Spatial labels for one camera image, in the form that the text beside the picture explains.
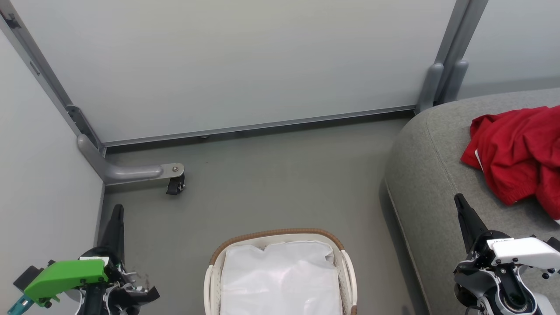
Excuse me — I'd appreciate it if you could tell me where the white laundry basket brown rim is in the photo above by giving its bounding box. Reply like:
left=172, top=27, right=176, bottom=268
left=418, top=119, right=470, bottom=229
left=203, top=228, right=358, bottom=315

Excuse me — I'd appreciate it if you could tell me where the grey partition bottom rail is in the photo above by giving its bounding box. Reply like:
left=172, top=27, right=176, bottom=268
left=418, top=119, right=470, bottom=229
left=103, top=105, right=416, bottom=147

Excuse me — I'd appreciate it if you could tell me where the red clothing with white label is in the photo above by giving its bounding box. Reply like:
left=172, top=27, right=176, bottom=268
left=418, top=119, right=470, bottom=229
left=460, top=105, right=560, bottom=221

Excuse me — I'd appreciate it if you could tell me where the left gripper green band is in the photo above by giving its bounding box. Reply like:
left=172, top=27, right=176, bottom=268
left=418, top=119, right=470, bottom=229
left=24, top=204, right=132, bottom=305

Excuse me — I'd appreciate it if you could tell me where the black caster wheel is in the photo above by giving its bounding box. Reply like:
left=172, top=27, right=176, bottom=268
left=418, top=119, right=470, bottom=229
left=166, top=173, right=186, bottom=196

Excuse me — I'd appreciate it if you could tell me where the white partition panel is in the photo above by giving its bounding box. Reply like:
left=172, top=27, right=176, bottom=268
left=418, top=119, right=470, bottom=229
left=457, top=0, right=560, bottom=99
left=0, top=31, right=105, bottom=315
left=9, top=0, right=458, bottom=143

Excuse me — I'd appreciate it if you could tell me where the grey partition post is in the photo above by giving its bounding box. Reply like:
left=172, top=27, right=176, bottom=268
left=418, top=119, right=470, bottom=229
left=440, top=0, right=488, bottom=103
left=416, top=0, right=475, bottom=113
left=0, top=9, right=105, bottom=154

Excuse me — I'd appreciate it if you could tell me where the grey fabric sofa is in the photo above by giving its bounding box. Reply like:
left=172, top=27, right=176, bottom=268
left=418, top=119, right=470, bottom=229
left=384, top=87, right=560, bottom=315

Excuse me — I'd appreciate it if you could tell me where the grey partition foot bracket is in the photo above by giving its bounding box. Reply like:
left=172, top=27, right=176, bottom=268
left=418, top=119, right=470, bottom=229
left=77, top=133, right=185, bottom=185

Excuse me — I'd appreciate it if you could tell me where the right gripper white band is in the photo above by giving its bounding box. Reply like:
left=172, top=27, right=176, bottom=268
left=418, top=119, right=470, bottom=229
left=454, top=193, right=560, bottom=274

